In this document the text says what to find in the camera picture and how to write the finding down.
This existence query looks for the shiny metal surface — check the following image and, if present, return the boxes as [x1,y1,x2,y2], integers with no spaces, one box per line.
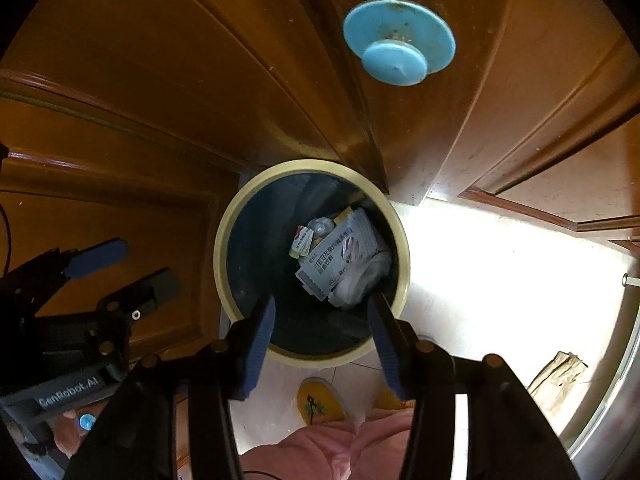
[550,260,640,463]

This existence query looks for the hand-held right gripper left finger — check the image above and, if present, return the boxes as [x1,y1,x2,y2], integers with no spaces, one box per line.
[62,294,277,480]

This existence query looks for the blue round suction knob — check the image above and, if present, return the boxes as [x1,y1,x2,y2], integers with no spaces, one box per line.
[342,0,457,87]

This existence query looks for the crumpled clear plastic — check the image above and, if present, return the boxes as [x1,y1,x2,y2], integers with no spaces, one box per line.
[307,216,335,238]

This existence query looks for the person's left hand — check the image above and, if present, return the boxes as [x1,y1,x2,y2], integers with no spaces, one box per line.
[50,399,103,457]

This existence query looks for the black cable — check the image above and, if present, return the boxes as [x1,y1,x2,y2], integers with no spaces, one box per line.
[0,205,13,277]

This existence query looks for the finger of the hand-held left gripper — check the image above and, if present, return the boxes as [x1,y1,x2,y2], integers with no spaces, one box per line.
[2,239,129,306]
[92,269,182,326]

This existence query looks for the brown wooden cabinet door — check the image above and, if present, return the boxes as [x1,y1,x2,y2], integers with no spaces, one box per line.
[0,0,388,356]
[320,0,640,241]

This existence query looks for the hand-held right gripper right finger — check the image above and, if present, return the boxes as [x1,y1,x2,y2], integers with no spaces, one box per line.
[367,292,581,480]

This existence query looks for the person's pink pants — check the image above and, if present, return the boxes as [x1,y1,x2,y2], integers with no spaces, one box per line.
[240,407,417,480]

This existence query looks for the white wrapper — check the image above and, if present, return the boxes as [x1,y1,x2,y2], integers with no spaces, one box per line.
[330,252,392,309]

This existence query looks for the yellow slipper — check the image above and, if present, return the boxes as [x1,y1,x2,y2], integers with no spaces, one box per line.
[296,377,349,427]
[375,387,417,412]

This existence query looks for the brown paper bag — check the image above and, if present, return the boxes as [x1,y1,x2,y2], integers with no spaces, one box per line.
[527,351,589,412]

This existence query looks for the green pink snack wrapper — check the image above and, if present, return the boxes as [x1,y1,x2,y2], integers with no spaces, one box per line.
[290,225,315,260]

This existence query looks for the cream rimmed trash can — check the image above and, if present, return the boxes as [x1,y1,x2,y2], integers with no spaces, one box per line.
[214,159,412,366]

